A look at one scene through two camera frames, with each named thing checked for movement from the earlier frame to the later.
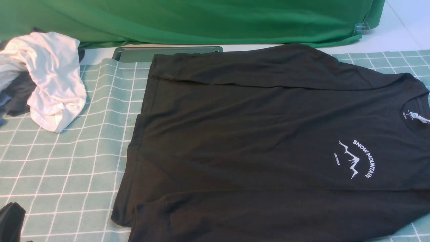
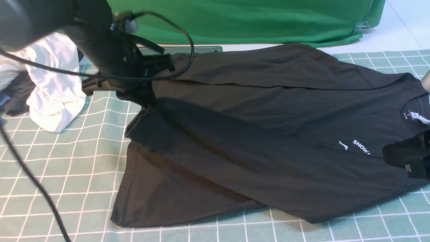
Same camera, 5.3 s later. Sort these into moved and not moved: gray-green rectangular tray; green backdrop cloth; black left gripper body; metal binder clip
Moved: black left gripper body
Not moved: metal binder clip; gray-green rectangular tray; green backdrop cloth
